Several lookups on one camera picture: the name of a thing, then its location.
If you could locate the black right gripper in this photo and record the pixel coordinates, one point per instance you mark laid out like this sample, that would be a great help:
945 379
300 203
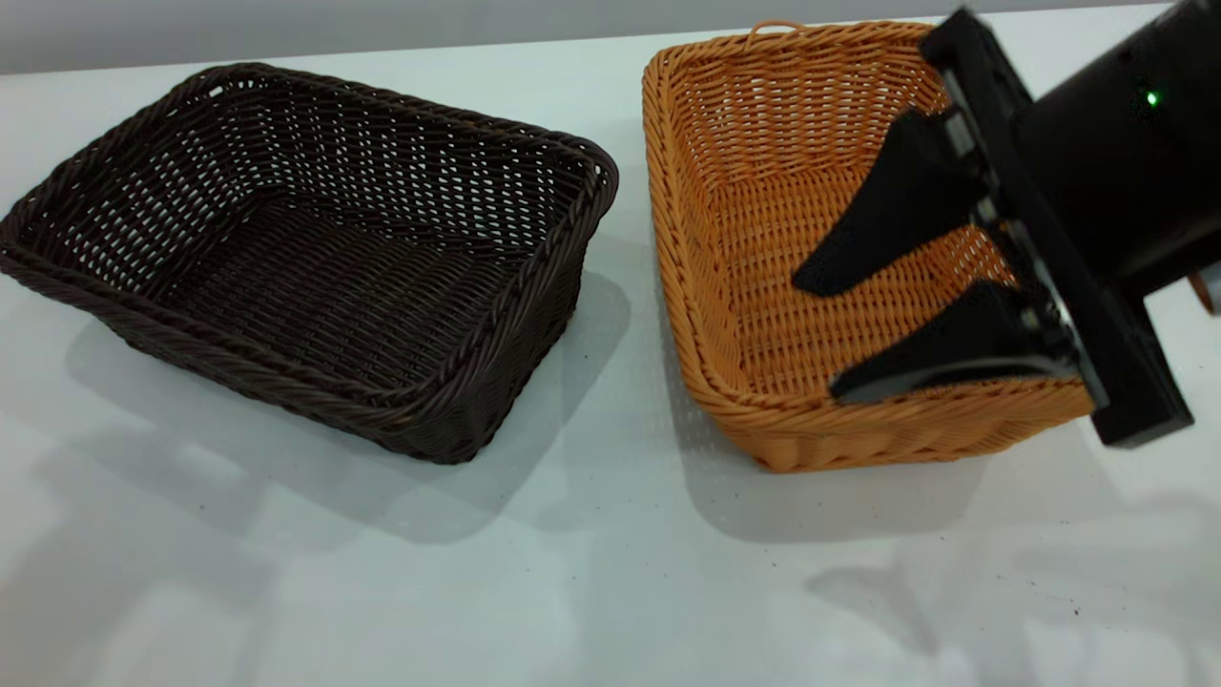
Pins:
1116 162

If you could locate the orange woven wicker basket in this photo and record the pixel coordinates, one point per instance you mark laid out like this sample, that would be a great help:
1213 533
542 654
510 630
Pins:
754 239

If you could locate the black woven wicker basket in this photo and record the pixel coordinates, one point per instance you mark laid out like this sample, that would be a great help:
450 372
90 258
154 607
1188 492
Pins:
315 286

